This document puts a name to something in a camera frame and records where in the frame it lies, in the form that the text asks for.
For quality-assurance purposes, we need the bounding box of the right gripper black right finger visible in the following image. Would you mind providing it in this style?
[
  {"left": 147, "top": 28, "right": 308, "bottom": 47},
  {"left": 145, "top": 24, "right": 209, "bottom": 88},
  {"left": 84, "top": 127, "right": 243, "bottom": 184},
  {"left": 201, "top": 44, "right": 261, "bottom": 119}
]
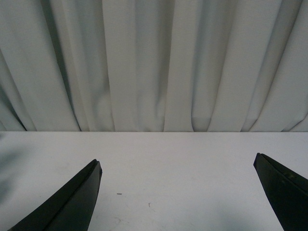
[{"left": 254, "top": 153, "right": 308, "bottom": 231}]

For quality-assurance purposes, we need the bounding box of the grey pleated curtain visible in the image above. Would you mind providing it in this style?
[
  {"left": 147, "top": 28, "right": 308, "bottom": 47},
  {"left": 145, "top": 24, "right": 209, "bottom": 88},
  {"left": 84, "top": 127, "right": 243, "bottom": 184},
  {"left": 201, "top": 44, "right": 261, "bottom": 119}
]
[{"left": 0, "top": 0, "right": 308, "bottom": 132}]

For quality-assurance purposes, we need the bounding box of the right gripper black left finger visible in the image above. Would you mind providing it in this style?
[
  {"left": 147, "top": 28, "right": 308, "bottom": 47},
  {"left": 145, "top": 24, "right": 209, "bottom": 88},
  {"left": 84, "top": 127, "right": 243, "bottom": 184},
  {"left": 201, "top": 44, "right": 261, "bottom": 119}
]
[{"left": 10, "top": 159, "right": 102, "bottom": 231}]

